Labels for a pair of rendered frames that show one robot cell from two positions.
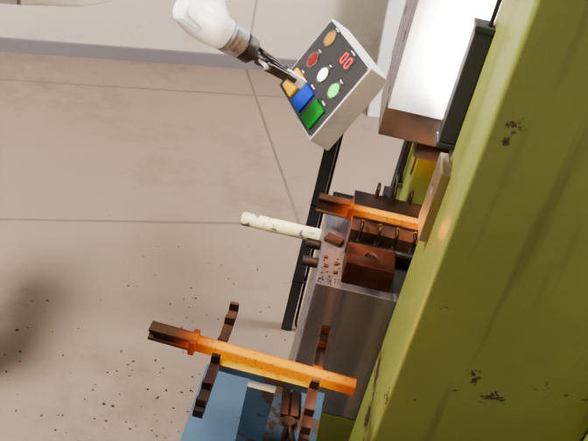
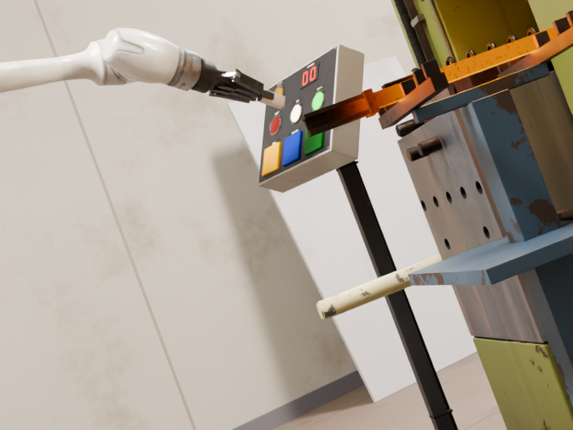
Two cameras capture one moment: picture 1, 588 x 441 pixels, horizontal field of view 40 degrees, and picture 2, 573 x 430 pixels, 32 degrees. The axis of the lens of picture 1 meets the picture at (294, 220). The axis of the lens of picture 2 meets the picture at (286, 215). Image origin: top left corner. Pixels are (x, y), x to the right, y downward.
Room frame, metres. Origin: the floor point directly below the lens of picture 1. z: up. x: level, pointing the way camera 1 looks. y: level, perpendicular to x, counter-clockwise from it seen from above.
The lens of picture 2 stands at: (-0.19, 0.56, 0.79)
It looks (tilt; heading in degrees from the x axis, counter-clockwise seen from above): 1 degrees up; 350
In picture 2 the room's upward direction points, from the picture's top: 21 degrees counter-clockwise
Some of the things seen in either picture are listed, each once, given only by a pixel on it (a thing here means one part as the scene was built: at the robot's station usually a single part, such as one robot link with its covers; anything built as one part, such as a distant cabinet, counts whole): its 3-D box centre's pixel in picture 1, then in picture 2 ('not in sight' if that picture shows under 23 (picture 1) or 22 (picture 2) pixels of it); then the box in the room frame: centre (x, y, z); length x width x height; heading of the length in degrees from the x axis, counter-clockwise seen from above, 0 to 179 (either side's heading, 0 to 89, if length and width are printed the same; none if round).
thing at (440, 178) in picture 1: (433, 197); not in sight; (1.43, -0.27, 1.27); 0.09 x 0.02 x 0.17; 0
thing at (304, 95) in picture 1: (304, 98); (293, 148); (2.25, 0.05, 1.01); 0.07 x 0.05 x 0.07; 25
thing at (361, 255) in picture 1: (368, 266); (492, 76); (1.56, -0.20, 0.95); 0.12 x 0.09 x 0.07; 90
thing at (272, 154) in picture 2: (294, 82); (273, 159); (2.34, 0.10, 1.01); 0.07 x 0.05 x 0.07; 25
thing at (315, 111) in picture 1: (314, 115); (316, 137); (2.16, 0.01, 1.01); 0.07 x 0.05 x 0.07; 25
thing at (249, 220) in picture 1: (308, 233); (406, 277); (2.09, -0.05, 0.62); 0.44 x 0.05 x 0.05; 90
